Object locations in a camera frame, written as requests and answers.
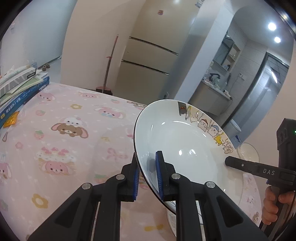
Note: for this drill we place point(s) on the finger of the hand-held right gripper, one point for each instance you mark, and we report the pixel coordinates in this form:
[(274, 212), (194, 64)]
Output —
[(245, 165)]

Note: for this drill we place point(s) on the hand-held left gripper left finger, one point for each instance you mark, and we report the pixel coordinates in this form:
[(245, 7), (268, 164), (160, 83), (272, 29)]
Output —
[(136, 183)]

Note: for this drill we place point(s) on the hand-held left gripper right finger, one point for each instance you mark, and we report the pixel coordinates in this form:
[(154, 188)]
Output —
[(159, 176)]

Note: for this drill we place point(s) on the ribbed white pink-rim bowl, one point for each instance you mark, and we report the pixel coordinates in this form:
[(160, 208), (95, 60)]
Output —
[(248, 151)]

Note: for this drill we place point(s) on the white cartoon rim plate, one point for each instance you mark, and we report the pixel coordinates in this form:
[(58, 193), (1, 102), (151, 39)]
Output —
[(185, 139)]

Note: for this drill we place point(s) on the white plate cartoons and lettering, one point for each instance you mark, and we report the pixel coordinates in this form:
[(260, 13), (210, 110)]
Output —
[(171, 220)]

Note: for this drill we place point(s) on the person's right hand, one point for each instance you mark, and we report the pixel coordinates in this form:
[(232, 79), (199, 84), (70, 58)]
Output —
[(269, 204)]

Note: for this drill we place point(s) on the pink cartoon printed tablecloth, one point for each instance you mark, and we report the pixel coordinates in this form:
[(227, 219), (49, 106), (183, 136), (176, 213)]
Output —
[(81, 150)]

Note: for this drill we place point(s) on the beige vanity cabinet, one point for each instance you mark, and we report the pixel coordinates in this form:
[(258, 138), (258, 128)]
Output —
[(208, 99)]

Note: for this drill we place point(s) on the black faucet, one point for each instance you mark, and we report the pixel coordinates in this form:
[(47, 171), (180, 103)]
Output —
[(214, 76)]

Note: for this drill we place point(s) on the round ceiling light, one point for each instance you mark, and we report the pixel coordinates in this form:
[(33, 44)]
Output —
[(277, 39), (272, 26)]

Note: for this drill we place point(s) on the mirror cabinet with shelves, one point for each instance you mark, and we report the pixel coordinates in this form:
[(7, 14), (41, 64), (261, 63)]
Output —
[(227, 53)]

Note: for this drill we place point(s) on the beige three-door refrigerator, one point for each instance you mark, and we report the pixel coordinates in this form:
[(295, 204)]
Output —
[(148, 55)]

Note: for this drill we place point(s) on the orange packet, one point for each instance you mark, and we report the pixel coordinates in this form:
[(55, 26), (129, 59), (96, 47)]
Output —
[(11, 119)]

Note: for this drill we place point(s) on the stack of books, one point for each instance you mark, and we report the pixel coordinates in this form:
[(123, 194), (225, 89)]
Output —
[(13, 106)]

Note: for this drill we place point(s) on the pale green book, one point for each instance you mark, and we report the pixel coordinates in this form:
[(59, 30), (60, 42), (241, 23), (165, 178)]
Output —
[(27, 86)]

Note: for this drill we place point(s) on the grey patterned tissue box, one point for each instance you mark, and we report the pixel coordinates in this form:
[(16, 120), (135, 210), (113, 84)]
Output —
[(16, 83)]

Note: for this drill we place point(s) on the fridge label sticker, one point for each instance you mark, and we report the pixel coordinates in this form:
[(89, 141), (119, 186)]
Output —
[(199, 2)]

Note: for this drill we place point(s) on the dark bathroom door frame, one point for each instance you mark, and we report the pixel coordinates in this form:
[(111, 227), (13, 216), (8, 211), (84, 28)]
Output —
[(261, 92)]

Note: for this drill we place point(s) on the white wall socket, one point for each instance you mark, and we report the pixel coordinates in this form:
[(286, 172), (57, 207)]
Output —
[(241, 76)]

